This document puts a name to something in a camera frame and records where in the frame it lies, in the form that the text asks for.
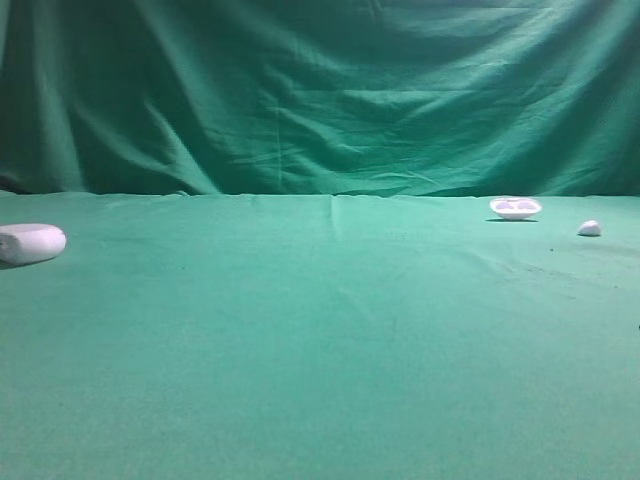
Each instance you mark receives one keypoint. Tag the white open earphone case lid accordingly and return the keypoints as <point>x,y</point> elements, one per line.
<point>515,208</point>

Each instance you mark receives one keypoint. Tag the green table cloth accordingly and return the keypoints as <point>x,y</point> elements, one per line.
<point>321,337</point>

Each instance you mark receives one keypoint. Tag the green backdrop cloth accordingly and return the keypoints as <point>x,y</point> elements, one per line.
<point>420,98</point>

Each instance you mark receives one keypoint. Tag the small white earbud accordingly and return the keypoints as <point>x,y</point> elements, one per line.
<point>590,228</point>

